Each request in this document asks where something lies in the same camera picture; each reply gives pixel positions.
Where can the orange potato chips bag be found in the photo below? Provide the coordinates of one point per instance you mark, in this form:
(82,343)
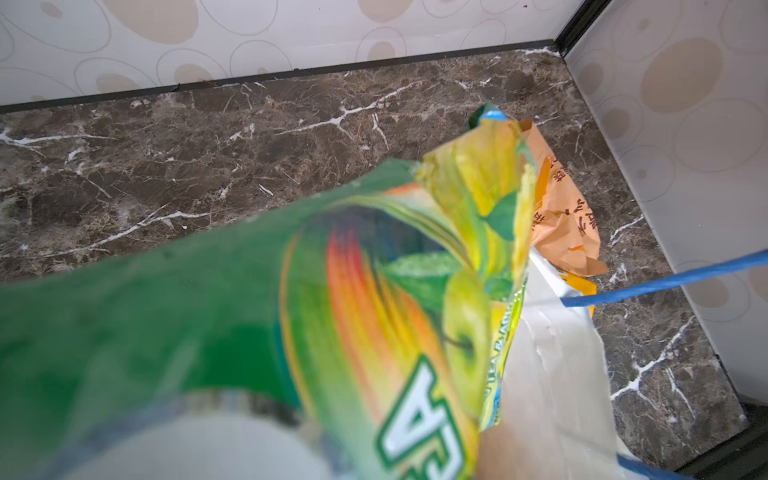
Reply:
(565,230)

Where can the blue checkered paper bag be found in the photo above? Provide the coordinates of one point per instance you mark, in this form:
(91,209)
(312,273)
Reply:
(557,417)

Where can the yellow gummy candy bag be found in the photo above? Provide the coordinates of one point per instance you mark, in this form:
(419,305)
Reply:
(585,287)

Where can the black frame post right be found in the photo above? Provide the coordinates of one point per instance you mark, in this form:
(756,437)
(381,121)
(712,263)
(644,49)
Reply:
(587,13)

